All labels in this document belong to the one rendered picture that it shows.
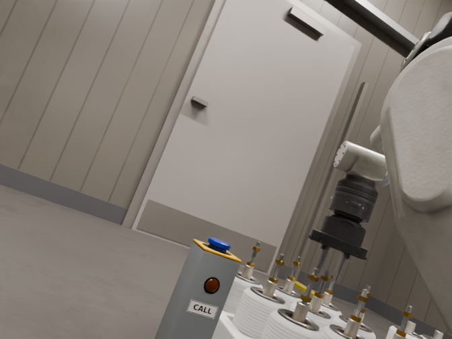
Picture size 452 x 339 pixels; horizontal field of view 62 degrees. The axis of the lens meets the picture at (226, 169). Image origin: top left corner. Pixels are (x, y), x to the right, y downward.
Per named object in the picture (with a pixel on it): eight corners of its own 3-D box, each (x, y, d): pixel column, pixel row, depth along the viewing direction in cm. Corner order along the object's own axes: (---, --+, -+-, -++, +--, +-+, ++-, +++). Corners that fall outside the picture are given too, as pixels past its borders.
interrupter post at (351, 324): (348, 335, 71) (354, 319, 72) (358, 342, 69) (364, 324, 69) (340, 333, 70) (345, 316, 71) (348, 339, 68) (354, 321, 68)
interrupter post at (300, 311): (298, 325, 64) (305, 306, 64) (288, 318, 66) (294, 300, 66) (306, 325, 66) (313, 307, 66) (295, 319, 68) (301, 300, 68)
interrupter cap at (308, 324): (303, 331, 61) (305, 327, 61) (268, 310, 66) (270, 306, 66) (325, 333, 66) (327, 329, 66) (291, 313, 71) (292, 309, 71)
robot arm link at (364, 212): (310, 239, 79) (329, 185, 80) (306, 237, 88) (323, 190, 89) (370, 262, 77) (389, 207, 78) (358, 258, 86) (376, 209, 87)
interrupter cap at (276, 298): (247, 286, 81) (247, 282, 81) (279, 298, 81) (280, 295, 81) (252, 295, 73) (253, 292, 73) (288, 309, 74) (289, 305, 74)
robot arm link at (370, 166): (381, 206, 79) (399, 155, 80) (333, 187, 79) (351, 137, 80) (361, 206, 90) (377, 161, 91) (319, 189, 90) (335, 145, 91)
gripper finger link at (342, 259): (334, 280, 80) (344, 252, 80) (331, 278, 83) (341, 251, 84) (342, 282, 80) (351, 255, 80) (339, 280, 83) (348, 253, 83)
